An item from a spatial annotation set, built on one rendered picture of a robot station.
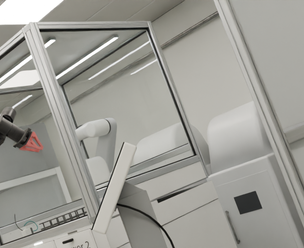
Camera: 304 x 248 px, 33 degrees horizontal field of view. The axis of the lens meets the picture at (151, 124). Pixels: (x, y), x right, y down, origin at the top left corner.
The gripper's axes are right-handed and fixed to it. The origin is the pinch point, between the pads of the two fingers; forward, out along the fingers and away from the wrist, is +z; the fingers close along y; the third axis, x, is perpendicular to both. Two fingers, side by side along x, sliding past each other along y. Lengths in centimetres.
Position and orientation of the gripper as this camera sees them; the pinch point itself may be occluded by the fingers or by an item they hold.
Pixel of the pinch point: (39, 148)
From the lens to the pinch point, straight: 217.0
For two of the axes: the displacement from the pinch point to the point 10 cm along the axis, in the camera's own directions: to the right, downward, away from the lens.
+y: -5.8, 3.0, 7.6
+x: -3.0, 7.8, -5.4
